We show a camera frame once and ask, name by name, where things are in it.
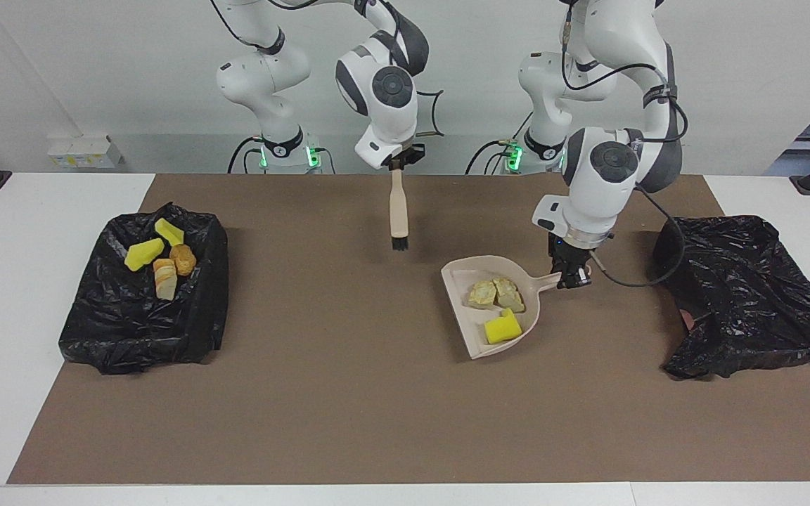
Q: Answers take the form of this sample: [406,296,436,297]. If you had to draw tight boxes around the beige hand brush black bristles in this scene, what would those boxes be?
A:
[389,165,410,252]

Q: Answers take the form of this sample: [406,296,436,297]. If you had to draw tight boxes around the beige paper ball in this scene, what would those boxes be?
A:
[467,280,497,310]
[492,276,527,313]

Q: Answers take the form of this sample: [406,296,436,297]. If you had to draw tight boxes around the notched yellow sponge block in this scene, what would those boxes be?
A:
[484,308,524,345]

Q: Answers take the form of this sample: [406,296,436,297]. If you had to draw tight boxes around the beige plastic dustpan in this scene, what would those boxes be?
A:
[440,254,562,361]

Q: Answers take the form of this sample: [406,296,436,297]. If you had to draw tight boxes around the brown bread roll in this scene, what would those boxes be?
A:
[169,244,198,276]

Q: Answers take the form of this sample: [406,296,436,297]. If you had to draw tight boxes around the yellow sponge wedge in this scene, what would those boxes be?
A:
[154,218,186,247]

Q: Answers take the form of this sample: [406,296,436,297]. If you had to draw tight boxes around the white beige foam chunk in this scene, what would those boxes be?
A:
[153,258,179,301]

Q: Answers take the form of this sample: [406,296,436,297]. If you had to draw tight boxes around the chunky yellow sponge piece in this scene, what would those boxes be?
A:
[124,238,166,272]

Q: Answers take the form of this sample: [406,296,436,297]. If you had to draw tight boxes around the black bag lined bin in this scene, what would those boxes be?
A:
[652,214,810,381]
[58,202,230,375]

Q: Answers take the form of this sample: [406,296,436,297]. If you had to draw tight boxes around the brown table mat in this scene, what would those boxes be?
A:
[6,174,810,486]

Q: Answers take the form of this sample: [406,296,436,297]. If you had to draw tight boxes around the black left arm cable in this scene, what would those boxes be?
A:
[560,0,689,289]

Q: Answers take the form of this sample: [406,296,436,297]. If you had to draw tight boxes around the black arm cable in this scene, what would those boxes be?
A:
[210,0,445,138]
[560,0,689,289]

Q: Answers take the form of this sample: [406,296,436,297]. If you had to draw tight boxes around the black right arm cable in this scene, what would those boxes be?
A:
[210,0,445,138]

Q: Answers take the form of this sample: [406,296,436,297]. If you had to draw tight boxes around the black base cable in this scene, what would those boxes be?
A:
[228,137,263,174]
[465,139,518,174]

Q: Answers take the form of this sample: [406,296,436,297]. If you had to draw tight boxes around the white wall socket box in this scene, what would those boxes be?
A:
[47,136,124,170]

